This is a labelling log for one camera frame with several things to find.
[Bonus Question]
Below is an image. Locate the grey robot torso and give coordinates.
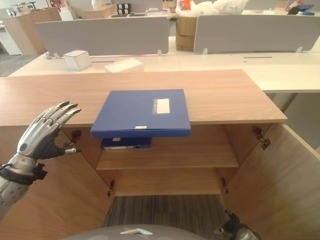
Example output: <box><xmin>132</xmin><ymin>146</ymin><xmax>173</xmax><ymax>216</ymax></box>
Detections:
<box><xmin>59</xmin><ymin>225</ymin><xmax>208</xmax><ymax>240</ymax></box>

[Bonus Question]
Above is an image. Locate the wooden office cabinet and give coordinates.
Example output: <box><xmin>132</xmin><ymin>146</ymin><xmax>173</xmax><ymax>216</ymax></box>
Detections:
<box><xmin>0</xmin><ymin>69</ymin><xmax>289</xmax><ymax>198</ymax></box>

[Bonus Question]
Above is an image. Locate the blue folder with white label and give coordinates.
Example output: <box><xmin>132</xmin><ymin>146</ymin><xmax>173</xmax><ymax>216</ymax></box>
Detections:
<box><xmin>100</xmin><ymin>137</ymin><xmax>153</xmax><ymax>150</ymax></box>

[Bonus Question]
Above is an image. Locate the brown cardboard box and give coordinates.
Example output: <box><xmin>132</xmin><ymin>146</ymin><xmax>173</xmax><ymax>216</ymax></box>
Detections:
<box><xmin>175</xmin><ymin>15</ymin><xmax>198</xmax><ymax>52</ymax></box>

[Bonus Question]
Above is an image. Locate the wooden cabinet shelf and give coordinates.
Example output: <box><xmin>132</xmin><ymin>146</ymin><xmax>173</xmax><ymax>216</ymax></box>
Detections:
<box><xmin>96</xmin><ymin>143</ymin><xmax>240</xmax><ymax>172</ymax></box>

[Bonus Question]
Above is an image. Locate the white square box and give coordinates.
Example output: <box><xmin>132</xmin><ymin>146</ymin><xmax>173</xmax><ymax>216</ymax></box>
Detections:
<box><xmin>63</xmin><ymin>49</ymin><xmax>92</xmax><ymax>71</ymax></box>

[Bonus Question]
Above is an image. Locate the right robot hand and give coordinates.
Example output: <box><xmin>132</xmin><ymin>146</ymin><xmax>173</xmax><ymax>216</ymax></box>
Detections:
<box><xmin>213</xmin><ymin>209</ymin><xmax>261</xmax><ymax>240</ymax></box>

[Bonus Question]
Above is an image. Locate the white office desk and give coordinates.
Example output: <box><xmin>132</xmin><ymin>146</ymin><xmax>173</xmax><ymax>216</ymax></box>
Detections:
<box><xmin>7</xmin><ymin>36</ymin><xmax>320</xmax><ymax>95</ymax></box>

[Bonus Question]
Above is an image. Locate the blue file box folder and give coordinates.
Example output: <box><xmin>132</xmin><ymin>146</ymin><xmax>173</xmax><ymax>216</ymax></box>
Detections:
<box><xmin>90</xmin><ymin>89</ymin><xmax>192</xmax><ymax>139</ymax></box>

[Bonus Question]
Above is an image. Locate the metal cabinet hinge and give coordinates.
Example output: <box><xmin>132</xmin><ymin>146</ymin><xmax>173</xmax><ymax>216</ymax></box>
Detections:
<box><xmin>64</xmin><ymin>129</ymin><xmax>82</xmax><ymax>149</ymax></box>
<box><xmin>107</xmin><ymin>179</ymin><xmax>116</xmax><ymax>197</ymax></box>
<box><xmin>252</xmin><ymin>126</ymin><xmax>272</xmax><ymax>151</ymax></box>

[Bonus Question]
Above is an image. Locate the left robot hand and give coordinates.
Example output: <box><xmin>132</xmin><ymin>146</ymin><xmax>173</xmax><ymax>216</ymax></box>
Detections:
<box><xmin>16</xmin><ymin>100</ymin><xmax>82</xmax><ymax>160</ymax></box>

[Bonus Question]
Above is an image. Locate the white plastic bag pile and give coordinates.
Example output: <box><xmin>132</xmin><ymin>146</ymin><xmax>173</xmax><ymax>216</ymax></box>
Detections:
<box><xmin>174</xmin><ymin>0</ymin><xmax>251</xmax><ymax>18</ymax></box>

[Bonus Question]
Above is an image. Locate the white flat box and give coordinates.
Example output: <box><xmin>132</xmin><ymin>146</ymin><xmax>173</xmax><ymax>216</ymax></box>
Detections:
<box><xmin>103</xmin><ymin>57</ymin><xmax>145</xmax><ymax>74</ymax></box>

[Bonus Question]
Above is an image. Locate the wooden cabinet door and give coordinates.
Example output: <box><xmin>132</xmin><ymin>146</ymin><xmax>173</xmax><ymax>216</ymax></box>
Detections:
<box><xmin>224</xmin><ymin>122</ymin><xmax>320</xmax><ymax>240</ymax></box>
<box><xmin>0</xmin><ymin>124</ymin><xmax>113</xmax><ymax>240</ymax></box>

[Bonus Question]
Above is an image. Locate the grey desk divider panel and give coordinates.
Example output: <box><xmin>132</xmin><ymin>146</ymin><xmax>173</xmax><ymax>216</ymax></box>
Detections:
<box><xmin>35</xmin><ymin>16</ymin><xmax>170</xmax><ymax>56</ymax></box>
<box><xmin>193</xmin><ymin>14</ymin><xmax>320</xmax><ymax>54</ymax></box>

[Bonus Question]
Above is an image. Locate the wooden background cabinet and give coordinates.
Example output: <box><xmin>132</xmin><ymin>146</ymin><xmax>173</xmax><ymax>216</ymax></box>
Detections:
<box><xmin>2</xmin><ymin>6</ymin><xmax>62</xmax><ymax>56</ymax></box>

